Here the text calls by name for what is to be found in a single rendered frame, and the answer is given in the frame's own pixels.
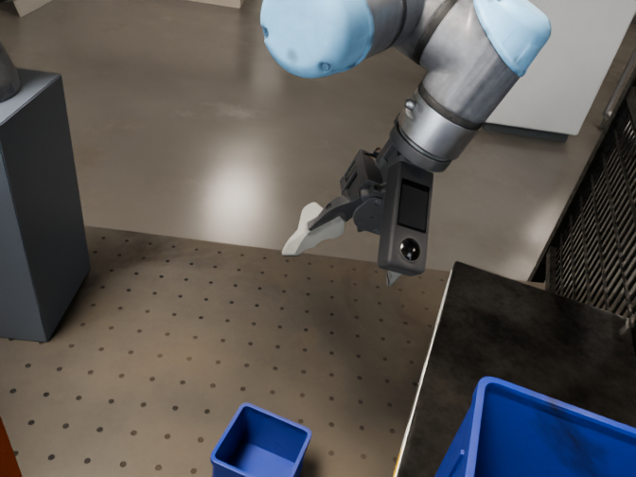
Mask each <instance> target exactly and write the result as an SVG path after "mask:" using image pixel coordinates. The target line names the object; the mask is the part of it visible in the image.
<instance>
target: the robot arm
mask: <svg viewBox="0 0 636 477"><path fill-rule="evenodd" d="M260 24H261V26H262V28H263V33H264V38H265V40H264V43H265V45H266V46H267V48H268V50H269V52H270V54H271V55H272V57H273V58H274V60H275V61H276V62H277V63H278V64H279V65H280V66H281V67H282V68H284V69H285V70H286V71H288V72H289V73H291V74H293V75H295V76H297V77H301V78H305V79H317V78H321V77H326V76H330V75H333V74H335V73H341V72H344V71H347V70H349V69H351V68H353V67H355V66H356V65H358V64H359V63H360V62H362V61H363V60H366V59H368V58H370V57H372V56H374V55H376V54H378V53H380V52H382V51H384V50H386V49H388V48H391V47H394V48H396V49H397V50H398V51H400V52H401V53H402V54H404V55H405V56H407V57H408V58H409V59H411V60H412V61H414V62H415V63H417V64H418V65H421V66H422V67H424V68H425V69H427V73H426V74H425V76H424V77H423V79H422V81H421V82H420V83H419V84H418V87H417V89H416V90H415V92H414V93H413V95H412V96H411V98H407V99H405V101H404V104H403V105H404V109H403V110H402V112H399V114H398V115H397V117H396V119H395V120H394V124H395V125H394V127H393V128H392V130H391V131H390V133H389V136H390V138H389V139H388V141H387V142H386V144H385V145H384V147H383V148H382V149H381V148H376V149H375V150H374V151H373V152H370V151H368V150H364V149H359V151H358V152H357V154H356V156H355V157H354V159H353V160H352V162H351V163H350V165H349V167H348V168H347V170H346V171H345V173H344V175H343V177H342V178H341V180H340V185H341V190H342V192H341V194H342V196H339V197H337V198H335V199H334V200H332V201H331V202H329V203H328V204H327V205H326V206H325V207H324V208H323V207H322V206H320V205H319V204H318V203H309V204H308V205H306V206H305V207H304V208H303V210H302V213H301V218H300V222H299V225H298V230H297V231H296V232H295V233H294V234H293V235H292V236H291V237H290V238H289V240H288V241H287V243H286V244H285V246H284V248H283V250H282V255H283V256H300V254H301V253H302V252H303V251H305V250H307V249H308V248H313V247H315V246H316V245H317V244H318V243H319V242H320V241H322V240H325V239H335V238H337V237H339V236H341V235H342V234H343V233H344V229H345V222H346V221H349V220H350V219H352V218H353V221H354V223H355V225H356V226H357V230H358V232H362V231H367V232H370V233H373V234H376V235H379V236H380V245H379V253H378V261H377V264H378V266H379V267H380V268H381V269H384V270H387V271H388V272H387V273H386V277H387V286H388V287H391V286H393V285H394V284H395V283H396V282H397V281H398V279H399V278H400V277H401V276H402V275H403V274H405V275H409V276H415V275H419V274H423V273H424V272H425V269H426V258H427V247H428V236H429V225H430V215H431V204H432V193H433V172H443V171H444V170H445V169H446V168H447V167H448V166H449V164H450V163H451V162H452V160H454V159H456V158H458V157H459V156H460V154H461V153H462V152H463V151H464V149H465V148H466V147H467V145H468V144H469V143H470V141H471V140H472V139H473V138H474V136H475V135H476V134H477V133H478V131H480V130H481V127H482V125H483V124H484V123H485V122H486V120H487V119H488V118H489V117H490V115H491V114H492V113H493V111H494V110H495V109H496V108H497V106H498V105H499V104H500V103H501V101H502V100H503V99H504V97H505V96H506V95H507V94H508V92H509V91H510V90H511V89H512V87H513V86H514V85H515V84H516V82H517V81H518V80H519V79H520V77H523V76H524V75H525V74H526V72H527V68H528V67H529V66H530V64H531V63H532V62H533V60H534V59H535V57H536V56H537V55H538V53H539V52H540V51H541V49H542V48H543V47H544V45H545V44H546V43H547V41H548V40H549V38H550V36H551V30H552V26H551V23H550V20H549V19H548V17H547V16H546V15H545V14H544V13H543V12H542V11H541V10H539V9H538V8H537V7H535V6H534V5H533V4H531V3H530V2H529V1H527V0H263V3H262V8H261V13H260ZM20 88H21V85H20V81H19V76H18V72H17V69H16V67H15V65H14V64H13V62H12V61H11V59H10V57H9V54H8V52H7V51H6V49H5V48H4V46H3V45H2V43H1V41H0V102H3V101H5V100H7V99H9V98H11V97H13V96H15V95H16V94H17V93H18V92H19V90H20ZM377 150H380V152H378V151H377ZM365 155H366V156H365ZM367 156H368V157H367ZM369 156H370V157H371V158H370V157H369ZM372 157H374V158H376V159H372ZM355 163H356V164H355ZM354 164H355V165H354ZM353 166H354V167H353ZM350 170H351V171H350ZM428 170H429V171H428ZM349 171H350V172H349ZM431 171H432V172H431ZM348 173H349V174H348ZM347 174H348V175H347ZM346 176H347V177H346Z"/></svg>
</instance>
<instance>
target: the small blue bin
mask: <svg viewBox="0 0 636 477"><path fill-rule="evenodd" d="M311 435H312V433H311V430H310V429H309V428H307V427H304V426H302V425H300V424H297V423H295V422H292V421H290V420H288V419H286V418H284V417H282V416H279V415H276V414H273V413H271V412H269V411H266V410H264V409H262V408H259V407H257V406H255V405H253V404H251V403H247V402H246V403H242V404H241V405H240V406H239V408H238V410H237V412H236V414H235V415H234V417H233V418H232V420H231V422H230V423H229V425H228V427H227V428H226V430H225V432H224V433H223V435H222V436H221V439H220V440H219V442H218V444H217V445H216V447H215V449H213V451H212V452H211V455H210V462H211V464H212V465H213V471H212V477H299V474H300V472H301V470H302V466H303V462H304V457H305V453H306V449H307V447H308V445H309V442H310V439H311Z"/></svg>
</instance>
